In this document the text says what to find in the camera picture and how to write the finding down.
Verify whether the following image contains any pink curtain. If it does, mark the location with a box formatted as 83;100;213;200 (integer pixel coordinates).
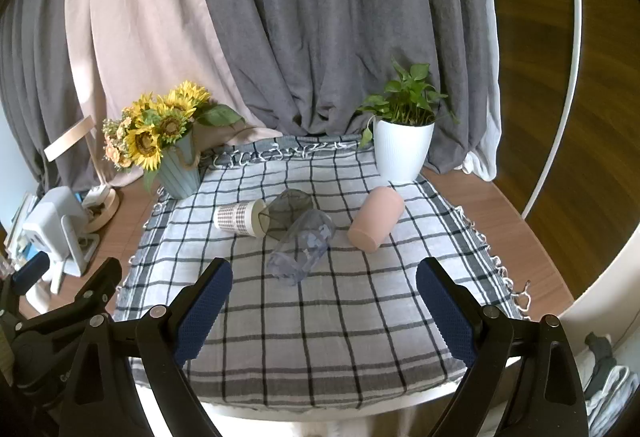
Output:
65;0;283;170

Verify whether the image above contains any green leafy plant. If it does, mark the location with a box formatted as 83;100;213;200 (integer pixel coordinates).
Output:
356;61;460;148

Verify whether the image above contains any white desk lamp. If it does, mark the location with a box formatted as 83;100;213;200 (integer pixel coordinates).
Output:
44;115;123;234

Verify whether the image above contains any grey transparent cup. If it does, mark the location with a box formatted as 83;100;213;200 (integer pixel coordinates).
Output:
260;188;315;240

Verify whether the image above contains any white thin hoop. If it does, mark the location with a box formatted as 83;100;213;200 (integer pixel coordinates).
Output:
520;0;586;220

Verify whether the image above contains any white striped cloth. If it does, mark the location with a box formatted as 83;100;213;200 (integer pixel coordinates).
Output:
585;364;640;433

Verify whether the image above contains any blue ribbed vase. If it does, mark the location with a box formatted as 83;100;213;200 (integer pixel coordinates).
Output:
156;124;202;200

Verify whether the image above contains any grey curtain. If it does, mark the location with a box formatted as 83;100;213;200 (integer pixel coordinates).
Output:
0;0;493;182

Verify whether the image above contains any checked grey white tablecloth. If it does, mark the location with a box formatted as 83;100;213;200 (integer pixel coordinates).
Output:
112;134;532;413

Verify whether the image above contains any grey cloth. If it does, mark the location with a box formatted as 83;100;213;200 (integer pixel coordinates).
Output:
584;331;617;398

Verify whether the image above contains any pink cup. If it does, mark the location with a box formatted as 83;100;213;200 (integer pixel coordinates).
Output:
347;186;405;253

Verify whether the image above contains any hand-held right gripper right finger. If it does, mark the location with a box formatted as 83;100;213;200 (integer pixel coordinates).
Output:
416;258;590;437

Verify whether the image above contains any white ribbed plant pot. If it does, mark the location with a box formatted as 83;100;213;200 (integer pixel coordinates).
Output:
373;118;436;184

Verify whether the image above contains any white desktop device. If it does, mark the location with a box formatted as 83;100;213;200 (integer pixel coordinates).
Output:
22;187;101;293

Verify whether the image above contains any sunflower bouquet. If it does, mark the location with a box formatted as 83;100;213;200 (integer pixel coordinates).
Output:
102;81;246;192

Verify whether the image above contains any white patterned paper cup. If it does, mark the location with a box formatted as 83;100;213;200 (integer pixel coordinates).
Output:
213;199;271;238

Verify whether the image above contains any clear printed plastic cup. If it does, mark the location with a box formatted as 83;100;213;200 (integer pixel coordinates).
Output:
267;209;336;287

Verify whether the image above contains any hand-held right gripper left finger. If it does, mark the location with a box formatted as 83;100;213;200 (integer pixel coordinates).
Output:
59;258;234;437

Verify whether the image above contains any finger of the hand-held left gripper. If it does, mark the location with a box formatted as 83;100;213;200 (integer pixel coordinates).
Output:
15;258;124;334
12;252;52;296

